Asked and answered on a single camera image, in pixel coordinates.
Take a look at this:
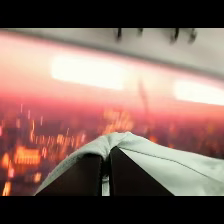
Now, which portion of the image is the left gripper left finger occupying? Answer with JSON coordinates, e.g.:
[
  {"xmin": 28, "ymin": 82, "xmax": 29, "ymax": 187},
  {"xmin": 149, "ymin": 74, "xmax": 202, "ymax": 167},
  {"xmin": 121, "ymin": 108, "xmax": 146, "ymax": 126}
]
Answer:
[{"xmin": 36, "ymin": 153, "xmax": 103, "ymax": 197}]

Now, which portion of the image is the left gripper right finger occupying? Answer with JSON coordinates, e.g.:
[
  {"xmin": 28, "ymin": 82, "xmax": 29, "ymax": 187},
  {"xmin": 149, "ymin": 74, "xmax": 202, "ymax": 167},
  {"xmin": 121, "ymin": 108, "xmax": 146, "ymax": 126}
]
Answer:
[{"xmin": 108, "ymin": 145, "xmax": 175, "ymax": 197}]

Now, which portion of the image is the grey shirt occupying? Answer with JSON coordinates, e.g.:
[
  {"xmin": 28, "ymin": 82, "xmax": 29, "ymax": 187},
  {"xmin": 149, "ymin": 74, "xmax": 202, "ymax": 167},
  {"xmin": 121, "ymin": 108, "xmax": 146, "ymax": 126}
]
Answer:
[{"xmin": 33, "ymin": 131, "xmax": 224, "ymax": 197}]

